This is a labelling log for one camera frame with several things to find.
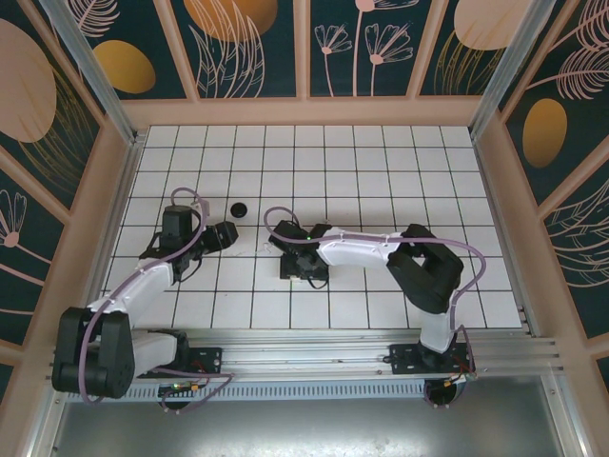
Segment grey metal sheet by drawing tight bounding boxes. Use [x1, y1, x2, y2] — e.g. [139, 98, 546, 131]
[28, 375, 586, 457]

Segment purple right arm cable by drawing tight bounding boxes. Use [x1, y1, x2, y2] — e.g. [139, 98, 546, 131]
[263, 207, 487, 382]

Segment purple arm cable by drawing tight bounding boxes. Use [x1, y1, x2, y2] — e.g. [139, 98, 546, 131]
[79, 188, 237, 411]
[263, 207, 487, 382]

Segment aluminium side rail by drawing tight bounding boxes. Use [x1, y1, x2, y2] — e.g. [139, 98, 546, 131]
[470, 135, 541, 337]
[70, 135, 147, 344]

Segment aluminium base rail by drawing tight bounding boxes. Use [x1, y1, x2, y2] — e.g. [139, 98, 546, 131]
[47, 330, 566, 385]

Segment grey slotted cable duct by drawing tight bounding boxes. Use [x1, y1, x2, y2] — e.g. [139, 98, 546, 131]
[126, 383, 429, 404]

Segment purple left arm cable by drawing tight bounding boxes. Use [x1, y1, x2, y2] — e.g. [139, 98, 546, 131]
[79, 188, 237, 411]

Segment aluminium corner post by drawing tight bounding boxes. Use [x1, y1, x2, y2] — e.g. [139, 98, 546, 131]
[38, 0, 144, 147]
[468, 0, 548, 142]

